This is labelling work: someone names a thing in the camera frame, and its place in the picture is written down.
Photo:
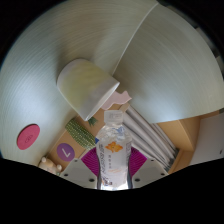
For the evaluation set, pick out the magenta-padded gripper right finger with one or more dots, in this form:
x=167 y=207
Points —
x=138 y=163

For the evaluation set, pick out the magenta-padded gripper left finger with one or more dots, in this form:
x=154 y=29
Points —
x=89 y=163

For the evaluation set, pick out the clear plastic water bottle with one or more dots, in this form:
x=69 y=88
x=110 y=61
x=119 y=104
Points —
x=113 y=156

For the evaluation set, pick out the grey pleated curtain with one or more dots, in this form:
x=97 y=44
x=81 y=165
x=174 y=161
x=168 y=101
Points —
x=150 y=140

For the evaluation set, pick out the round purple number sign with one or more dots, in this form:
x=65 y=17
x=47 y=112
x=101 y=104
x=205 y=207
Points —
x=65 y=152

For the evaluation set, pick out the tall green cactus decoration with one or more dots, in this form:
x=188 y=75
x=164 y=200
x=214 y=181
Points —
x=80 y=134

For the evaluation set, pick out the small potted green plant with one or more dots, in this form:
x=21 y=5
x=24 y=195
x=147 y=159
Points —
x=92 y=121

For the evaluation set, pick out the flat round red coaster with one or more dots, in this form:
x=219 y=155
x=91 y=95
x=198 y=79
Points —
x=28 y=137

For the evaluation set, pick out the pink horse figurine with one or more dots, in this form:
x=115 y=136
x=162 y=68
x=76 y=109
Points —
x=116 y=99

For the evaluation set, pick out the white paper cup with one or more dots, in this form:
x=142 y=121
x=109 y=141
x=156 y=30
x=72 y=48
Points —
x=85 y=88

